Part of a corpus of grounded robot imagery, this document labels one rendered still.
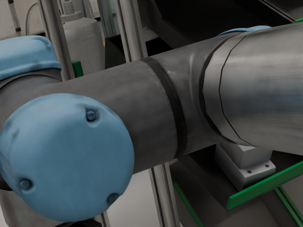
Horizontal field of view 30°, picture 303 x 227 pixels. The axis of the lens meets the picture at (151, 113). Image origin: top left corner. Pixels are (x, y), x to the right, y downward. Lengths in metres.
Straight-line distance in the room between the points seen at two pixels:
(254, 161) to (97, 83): 0.32
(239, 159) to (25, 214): 0.27
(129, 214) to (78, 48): 0.43
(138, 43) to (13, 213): 0.27
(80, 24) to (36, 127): 1.15
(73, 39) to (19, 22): 8.23
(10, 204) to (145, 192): 1.01
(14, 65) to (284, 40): 0.21
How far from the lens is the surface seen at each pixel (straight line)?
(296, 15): 0.74
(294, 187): 0.88
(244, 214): 0.80
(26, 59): 0.43
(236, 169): 0.66
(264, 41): 0.32
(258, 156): 0.65
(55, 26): 0.79
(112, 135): 0.33
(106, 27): 1.84
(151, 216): 1.35
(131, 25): 0.64
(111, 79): 0.37
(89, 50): 1.46
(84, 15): 1.87
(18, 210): 0.47
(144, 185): 1.50
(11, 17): 9.65
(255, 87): 0.30
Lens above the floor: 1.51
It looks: 19 degrees down
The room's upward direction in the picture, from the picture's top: 11 degrees counter-clockwise
